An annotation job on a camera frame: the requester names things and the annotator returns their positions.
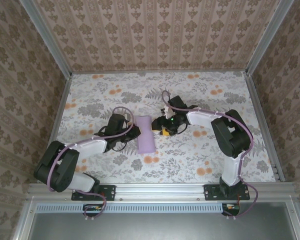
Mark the purple paper sheet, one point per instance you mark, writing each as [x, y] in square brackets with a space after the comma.
[145, 140]

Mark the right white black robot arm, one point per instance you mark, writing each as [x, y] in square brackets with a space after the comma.
[201, 118]

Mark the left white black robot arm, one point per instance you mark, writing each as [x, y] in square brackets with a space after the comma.
[90, 147]

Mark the floral patterned table cover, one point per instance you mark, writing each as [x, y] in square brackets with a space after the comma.
[165, 172]

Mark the small connector circuit board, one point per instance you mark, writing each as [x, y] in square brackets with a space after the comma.
[231, 207]
[93, 207]

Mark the grey metal panel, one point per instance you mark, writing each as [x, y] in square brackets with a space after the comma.
[160, 227]

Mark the thin aluminium table end rail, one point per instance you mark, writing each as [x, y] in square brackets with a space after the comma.
[160, 72]

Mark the wide aluminium base rail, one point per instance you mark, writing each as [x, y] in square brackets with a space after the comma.
[160, 191]

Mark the aluminium table side rail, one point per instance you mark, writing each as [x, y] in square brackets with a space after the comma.
[55, 130]
[265, 125]

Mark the aluminium corner post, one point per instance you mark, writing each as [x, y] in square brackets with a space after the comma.
[47, 40]
[267, 40]

